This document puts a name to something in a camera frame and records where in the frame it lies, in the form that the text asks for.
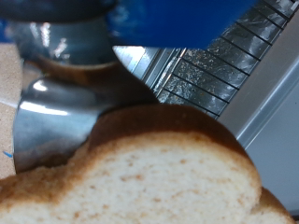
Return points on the white bread slice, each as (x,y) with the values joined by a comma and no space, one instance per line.
(155,174)

